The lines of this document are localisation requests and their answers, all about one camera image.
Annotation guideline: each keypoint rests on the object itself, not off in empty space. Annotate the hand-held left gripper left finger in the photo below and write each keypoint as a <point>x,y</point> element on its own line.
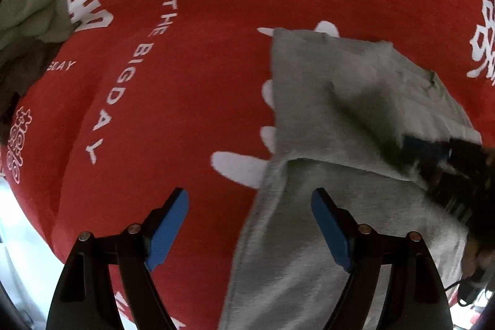
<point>170,231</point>

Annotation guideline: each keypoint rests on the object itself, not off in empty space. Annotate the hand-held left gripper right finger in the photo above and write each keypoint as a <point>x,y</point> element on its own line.
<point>332,233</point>

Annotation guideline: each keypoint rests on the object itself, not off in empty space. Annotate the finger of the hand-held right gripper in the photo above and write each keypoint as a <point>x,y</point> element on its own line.
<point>423,150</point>

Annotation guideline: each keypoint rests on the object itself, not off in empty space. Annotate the grey fleece garment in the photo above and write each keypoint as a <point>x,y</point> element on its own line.
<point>309,113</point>

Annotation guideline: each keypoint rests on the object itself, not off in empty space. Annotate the dark cloth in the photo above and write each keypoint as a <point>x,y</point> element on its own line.
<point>23,71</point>

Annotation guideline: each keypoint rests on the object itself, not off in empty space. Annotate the red printed blanket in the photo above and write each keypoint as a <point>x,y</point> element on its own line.
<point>232,5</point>

